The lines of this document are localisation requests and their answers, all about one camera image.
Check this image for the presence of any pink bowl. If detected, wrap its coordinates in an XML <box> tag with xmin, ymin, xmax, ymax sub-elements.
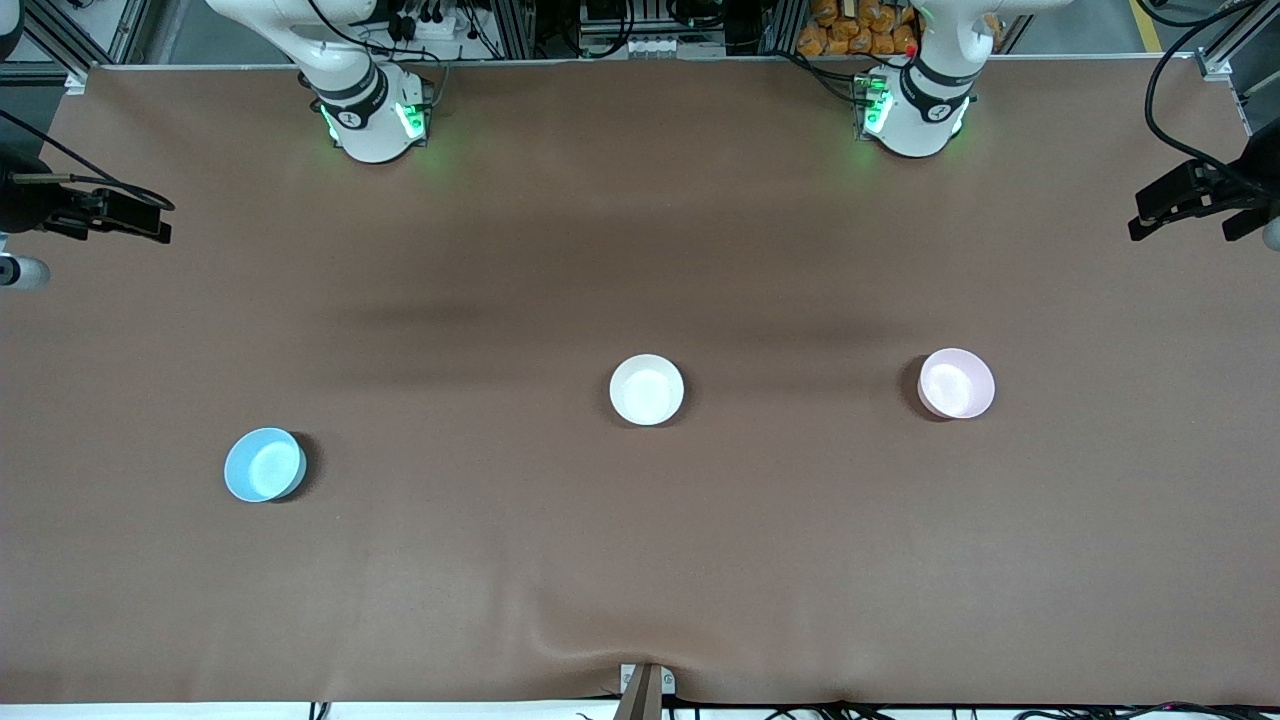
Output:
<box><xmin>918</xmin><ymin>347</ymin><xmax>997</xmax><ymax>421</ymax></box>

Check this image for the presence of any blue bowl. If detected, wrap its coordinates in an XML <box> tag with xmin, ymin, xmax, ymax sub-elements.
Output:
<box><xmin>223</xmin><ymin>427</ymin><xmax>308</xmax><ymax>503</ymax></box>

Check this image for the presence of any white bowl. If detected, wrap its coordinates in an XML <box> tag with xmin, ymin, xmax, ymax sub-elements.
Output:
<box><xmin>609</xmin><ymin>354</ymin><xmax>686</xmax><ymax>427</ymax></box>

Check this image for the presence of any orange packaged goods pile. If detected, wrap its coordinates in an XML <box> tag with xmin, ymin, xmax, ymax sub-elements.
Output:
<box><xmin>797</xmin><ymin>0</ymin><xmax>922</xmax><ymax>58</ymax></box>

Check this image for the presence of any white power strip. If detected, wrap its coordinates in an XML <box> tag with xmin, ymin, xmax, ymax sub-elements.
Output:
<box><xmin>393</xmin><ymin>8</ymin><xmax>463</xmax><ymax>43</ymax></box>

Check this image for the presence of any white connector block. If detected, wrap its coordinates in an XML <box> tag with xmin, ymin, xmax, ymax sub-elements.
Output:
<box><xmin>618</xmin><ymin>36</ymin><xmax>728</xmax><ymax>60</ymax></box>

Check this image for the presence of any brown table mat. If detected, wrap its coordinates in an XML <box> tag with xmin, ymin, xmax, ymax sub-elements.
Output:
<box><xmin>0</xmin><ymin>55</ymin><xmax>1280</xmax><ymax>707</ymax></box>

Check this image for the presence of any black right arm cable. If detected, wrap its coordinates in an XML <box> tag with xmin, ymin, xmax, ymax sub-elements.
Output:
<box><xmin>0</xmin><ymin>108</ymin><xmax>178</xmax><ymax>213</ymax></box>

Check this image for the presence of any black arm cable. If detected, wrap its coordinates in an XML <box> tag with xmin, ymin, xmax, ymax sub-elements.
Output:
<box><xmin>0</xmin><ymin>108</ymin><xmax>178</xmax><ymax>213</ymax></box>
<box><xmin>1144</xmin><ymin>0</ymin><xmax>1280</xmax><ymax>193</ymax></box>

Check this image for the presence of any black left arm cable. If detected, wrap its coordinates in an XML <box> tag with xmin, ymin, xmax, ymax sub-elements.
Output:
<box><xmin>1144</xmin><ymin>0</ymin><xmax>1280</xmax><ymax>193</ymax></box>

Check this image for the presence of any aluminium frame post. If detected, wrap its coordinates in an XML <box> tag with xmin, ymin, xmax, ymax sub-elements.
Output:
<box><xmin>1194</xmin><ymin>0</ymin><xmax>1280</xmax><ymax>83</ymax></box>
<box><xmin>18</xmin><ymin>0</ymin><xmax>93</xmax><ymax>95</ymax></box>

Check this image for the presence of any metal clamp bracket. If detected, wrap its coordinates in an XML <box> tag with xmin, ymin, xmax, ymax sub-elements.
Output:
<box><xmin>619</xmin><ymin>662</ymin><xmax>677</xmax><ymax>720</ymax></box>

